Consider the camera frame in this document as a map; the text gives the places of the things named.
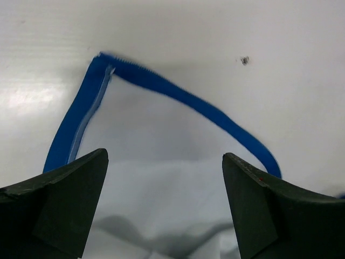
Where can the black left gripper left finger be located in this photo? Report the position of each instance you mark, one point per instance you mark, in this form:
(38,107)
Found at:
(50,215)

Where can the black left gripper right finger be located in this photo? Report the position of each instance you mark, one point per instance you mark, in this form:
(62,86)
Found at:
(276,219)

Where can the blue zip jacket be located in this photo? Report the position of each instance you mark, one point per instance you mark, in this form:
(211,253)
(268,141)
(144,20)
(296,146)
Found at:
(164,195)

